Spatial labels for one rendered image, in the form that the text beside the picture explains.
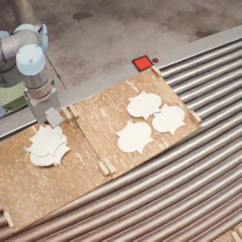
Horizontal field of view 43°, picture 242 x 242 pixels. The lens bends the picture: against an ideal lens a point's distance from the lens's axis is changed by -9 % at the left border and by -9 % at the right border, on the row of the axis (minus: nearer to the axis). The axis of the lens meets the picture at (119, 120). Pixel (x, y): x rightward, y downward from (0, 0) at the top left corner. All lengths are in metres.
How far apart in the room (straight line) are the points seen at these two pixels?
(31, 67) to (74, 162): 0.49
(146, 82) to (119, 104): 0.16
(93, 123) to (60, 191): 0.30
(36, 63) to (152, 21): 2.37
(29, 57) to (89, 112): 0.54
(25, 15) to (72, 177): 0.63
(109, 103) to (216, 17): 2.22
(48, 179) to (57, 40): 1.94
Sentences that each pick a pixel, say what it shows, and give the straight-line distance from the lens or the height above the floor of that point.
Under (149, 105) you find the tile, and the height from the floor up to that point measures 0.95.
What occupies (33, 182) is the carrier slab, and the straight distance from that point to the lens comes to 1.19.
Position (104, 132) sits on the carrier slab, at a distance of 1.25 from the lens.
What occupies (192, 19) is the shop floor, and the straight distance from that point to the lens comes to 3.23.
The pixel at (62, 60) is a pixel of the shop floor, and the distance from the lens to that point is 2.77.
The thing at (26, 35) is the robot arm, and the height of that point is 1.42.
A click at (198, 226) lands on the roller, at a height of 0.92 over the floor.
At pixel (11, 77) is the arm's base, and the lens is 1.41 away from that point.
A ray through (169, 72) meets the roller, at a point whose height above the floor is 0.92.
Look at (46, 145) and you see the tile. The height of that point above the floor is 0.98.
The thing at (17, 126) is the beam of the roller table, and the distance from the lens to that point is 1.35.
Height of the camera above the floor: 2.02
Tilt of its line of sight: 58 degrees down
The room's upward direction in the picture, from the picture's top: straight up
